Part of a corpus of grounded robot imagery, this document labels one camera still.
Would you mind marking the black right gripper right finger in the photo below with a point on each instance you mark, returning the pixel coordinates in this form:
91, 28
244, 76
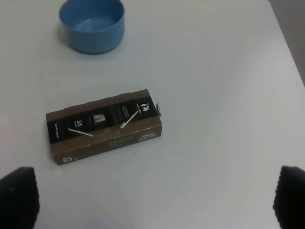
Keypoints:
289, 201

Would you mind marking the blue bowl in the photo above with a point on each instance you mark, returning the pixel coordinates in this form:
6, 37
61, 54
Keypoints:
93, 26

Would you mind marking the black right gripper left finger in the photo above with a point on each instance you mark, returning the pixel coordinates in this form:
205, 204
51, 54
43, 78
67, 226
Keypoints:
19, 199

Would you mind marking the brown coffee capsule box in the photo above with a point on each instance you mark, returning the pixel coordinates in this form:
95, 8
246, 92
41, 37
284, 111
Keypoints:
89, 129

